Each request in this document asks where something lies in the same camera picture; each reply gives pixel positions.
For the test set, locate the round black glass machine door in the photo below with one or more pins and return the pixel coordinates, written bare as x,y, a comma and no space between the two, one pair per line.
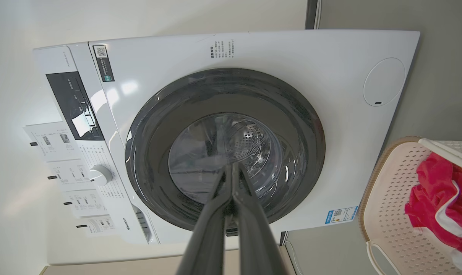
292,126

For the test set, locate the black machine display panel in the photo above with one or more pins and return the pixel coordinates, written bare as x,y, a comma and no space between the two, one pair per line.
68,99

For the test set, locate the blue energy label sticker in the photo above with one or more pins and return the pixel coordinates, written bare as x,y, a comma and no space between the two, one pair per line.
341,215

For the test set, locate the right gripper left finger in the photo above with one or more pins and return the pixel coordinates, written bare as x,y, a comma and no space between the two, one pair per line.
209,236

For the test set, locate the perforated steel drum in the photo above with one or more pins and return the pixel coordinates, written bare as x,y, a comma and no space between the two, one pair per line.
250,137

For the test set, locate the black QR code sticker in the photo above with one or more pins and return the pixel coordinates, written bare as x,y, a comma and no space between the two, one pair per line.
104,65

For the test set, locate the cream perforated laundry basket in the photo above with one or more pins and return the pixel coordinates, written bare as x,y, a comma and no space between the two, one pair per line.
387,214

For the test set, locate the white round control knob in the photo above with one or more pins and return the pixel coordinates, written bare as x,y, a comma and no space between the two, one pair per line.
101,175

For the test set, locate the round white filter cover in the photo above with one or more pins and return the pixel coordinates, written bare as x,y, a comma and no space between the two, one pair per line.
383,82

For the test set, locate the large instruction paper sheet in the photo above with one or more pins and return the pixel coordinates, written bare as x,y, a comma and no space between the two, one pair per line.
53,141

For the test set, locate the red and white garment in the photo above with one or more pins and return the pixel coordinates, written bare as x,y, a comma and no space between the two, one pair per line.
431,198

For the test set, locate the small instruction paper sheet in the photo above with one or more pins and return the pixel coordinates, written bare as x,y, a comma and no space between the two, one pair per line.
99,225

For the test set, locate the white front-load washing machine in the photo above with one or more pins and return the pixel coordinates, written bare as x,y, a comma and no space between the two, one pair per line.
292,53

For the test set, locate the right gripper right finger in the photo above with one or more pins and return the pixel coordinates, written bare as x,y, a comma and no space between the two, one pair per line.
255,236

